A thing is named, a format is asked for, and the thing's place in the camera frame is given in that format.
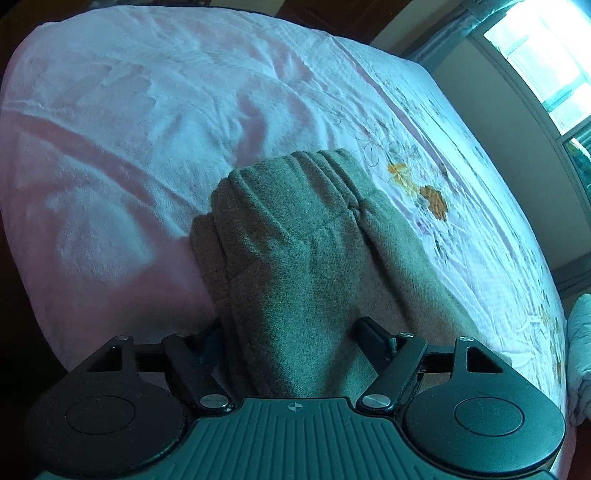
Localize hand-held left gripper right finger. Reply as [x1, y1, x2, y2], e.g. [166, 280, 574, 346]
[353, 316, 505, 414]

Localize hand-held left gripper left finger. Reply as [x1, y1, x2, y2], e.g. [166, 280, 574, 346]
[86, 323, 234, 414]

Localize grey-brown pants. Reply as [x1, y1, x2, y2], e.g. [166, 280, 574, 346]
[188, 148, 509, 400]

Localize rolled light blue quilt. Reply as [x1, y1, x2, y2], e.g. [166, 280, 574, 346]
[566, 295, 591, 428]

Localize bed with pink floral sheet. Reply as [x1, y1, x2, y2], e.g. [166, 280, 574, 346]
[0, 4, 573, 480]

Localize blue-grey curtain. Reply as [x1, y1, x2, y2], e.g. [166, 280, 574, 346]
[406, 0, 491, 71]

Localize dark wooden wardrobe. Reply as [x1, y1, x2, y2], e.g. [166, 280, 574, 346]
[272, 0, 468, 47]

